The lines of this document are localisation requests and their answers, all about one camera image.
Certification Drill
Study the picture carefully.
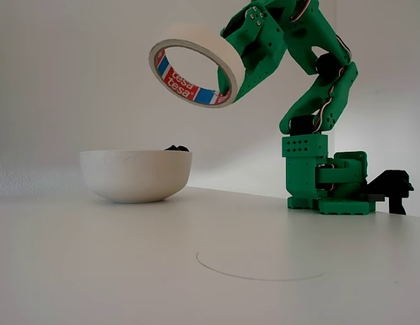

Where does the cream masking tape roll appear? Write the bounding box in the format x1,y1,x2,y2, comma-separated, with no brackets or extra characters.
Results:
148,22,247,109

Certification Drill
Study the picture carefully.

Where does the white round bowl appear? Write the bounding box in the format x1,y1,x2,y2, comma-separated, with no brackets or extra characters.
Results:
79,150,193,204

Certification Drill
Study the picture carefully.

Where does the black table clamp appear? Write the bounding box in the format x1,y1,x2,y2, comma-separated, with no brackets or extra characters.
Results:
358,169,415,216

